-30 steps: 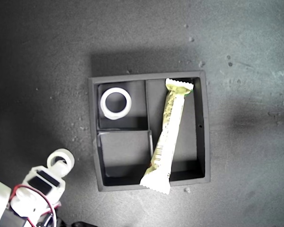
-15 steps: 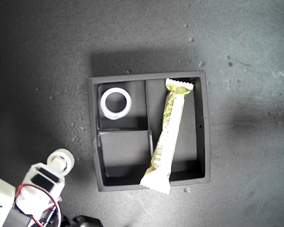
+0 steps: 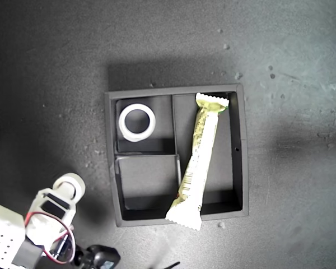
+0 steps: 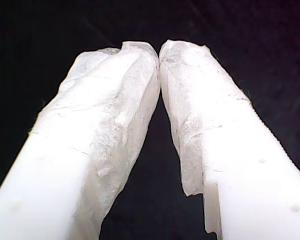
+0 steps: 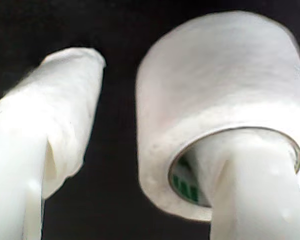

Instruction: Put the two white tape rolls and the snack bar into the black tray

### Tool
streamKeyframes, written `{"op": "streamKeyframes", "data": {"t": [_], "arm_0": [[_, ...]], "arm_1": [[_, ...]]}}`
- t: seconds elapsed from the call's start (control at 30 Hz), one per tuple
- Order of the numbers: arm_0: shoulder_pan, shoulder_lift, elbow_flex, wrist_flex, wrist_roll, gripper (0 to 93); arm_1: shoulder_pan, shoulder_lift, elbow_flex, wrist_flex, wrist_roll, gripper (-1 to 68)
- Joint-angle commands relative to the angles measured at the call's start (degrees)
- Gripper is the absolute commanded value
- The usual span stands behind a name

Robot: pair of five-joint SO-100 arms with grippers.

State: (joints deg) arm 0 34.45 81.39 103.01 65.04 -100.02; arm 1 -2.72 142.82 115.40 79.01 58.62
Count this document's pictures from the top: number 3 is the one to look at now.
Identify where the small white tape roll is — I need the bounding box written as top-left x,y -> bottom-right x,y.
52,172 -> 87,203

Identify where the large white tape roll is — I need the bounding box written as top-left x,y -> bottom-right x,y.
118,103 -> 157,142

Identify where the snack bar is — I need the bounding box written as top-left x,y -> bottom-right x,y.
165,92 -> 230,231

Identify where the black tray with wells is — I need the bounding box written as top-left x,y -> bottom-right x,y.
104,83 -> 250,228

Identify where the red wire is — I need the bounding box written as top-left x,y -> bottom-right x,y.
24,212 -> 76,265

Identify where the small black camera box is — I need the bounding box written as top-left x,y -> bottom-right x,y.
77,244 -> 122,269

